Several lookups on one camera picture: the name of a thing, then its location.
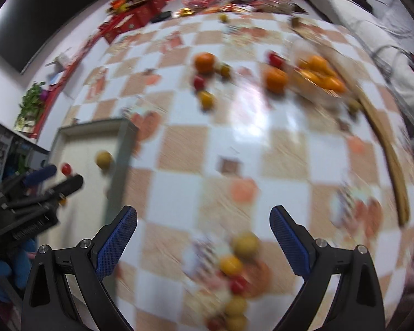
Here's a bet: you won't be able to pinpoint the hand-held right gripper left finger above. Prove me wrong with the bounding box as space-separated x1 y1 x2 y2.
21 205 139 331

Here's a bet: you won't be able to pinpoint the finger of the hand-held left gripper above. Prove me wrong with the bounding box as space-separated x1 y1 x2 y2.
0 164 58 197
5 175 84 212

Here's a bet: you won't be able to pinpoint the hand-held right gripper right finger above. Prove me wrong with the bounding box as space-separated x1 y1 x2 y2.
269 205 387 331

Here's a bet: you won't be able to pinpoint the white plastic tray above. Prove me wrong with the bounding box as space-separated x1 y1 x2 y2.
56 118 139 214

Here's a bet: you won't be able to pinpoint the person's left hand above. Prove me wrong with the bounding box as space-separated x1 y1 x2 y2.
0 237 34 302

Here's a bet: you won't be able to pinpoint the dark cabinet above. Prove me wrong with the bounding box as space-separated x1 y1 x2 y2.
0 114 51 184

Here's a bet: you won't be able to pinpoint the green potted plant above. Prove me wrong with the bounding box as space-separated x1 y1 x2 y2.
15 81 47 134

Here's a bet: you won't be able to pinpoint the checked tablecloth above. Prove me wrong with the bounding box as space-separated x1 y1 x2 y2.
55 10 414 331

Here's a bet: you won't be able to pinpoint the clear plastic container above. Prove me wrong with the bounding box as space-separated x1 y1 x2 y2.
289 39 357 106

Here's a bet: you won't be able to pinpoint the black television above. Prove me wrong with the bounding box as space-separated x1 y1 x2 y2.
0 0 115 75

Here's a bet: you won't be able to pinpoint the large orange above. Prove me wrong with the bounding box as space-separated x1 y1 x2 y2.
194 52 216 74
264 67 289 94

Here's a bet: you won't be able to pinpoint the orange tangerine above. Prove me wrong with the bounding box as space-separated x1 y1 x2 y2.
298 55 332 73
302 71 346 93

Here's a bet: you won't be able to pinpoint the red gift boxes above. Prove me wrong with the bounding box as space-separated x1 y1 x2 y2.
99 0 167 44

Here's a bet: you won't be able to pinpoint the white sofa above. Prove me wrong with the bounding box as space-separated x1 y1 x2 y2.
297 0 414 145

